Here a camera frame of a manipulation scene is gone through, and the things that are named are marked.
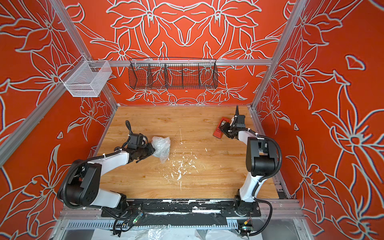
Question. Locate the black wire basket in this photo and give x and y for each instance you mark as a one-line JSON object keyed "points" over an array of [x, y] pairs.
{"points": [[173, 74]]}

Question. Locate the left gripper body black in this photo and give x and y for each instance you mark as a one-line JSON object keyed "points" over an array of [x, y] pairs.
{"points": [[144, 152]]}

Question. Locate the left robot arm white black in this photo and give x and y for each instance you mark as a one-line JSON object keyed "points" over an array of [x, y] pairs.
{"points": [[81, 187]]}

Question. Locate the clear bubble wrap sheet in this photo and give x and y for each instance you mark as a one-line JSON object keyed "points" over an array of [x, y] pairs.
{"points": [[162, 148]]}

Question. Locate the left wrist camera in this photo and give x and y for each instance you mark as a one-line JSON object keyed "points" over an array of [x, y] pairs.
{"points": [[136, 141]]}

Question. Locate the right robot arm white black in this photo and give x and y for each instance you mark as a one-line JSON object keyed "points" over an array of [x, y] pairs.
{"points": [[263, 161]]}

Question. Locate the clear plastic bin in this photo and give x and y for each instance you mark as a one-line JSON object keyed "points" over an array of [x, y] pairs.
{"points": [[86, 81]]}

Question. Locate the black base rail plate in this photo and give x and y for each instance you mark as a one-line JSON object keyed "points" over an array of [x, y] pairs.
{"points": [[220, 207]]}

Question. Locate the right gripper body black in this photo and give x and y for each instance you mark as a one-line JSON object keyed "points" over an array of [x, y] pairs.
{"points": [[227, 127]]}

